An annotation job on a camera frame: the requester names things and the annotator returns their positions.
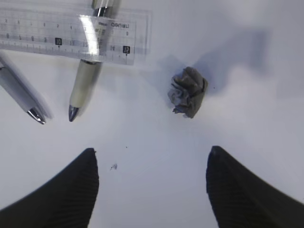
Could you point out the grey paper ball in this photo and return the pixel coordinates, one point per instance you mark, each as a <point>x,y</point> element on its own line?
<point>187,92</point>

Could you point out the clear plastic ruler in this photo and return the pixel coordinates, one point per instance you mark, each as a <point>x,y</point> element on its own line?
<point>64,35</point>

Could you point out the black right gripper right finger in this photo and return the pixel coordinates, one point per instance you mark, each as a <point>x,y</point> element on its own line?
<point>240,199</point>

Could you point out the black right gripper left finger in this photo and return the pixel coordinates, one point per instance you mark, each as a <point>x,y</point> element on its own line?
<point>65,201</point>

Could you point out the beige ballpoint pen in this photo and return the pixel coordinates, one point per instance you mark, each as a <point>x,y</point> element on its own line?
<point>97,34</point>

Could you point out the grey white ballpoint pen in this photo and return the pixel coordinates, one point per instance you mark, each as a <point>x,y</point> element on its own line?
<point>15,87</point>

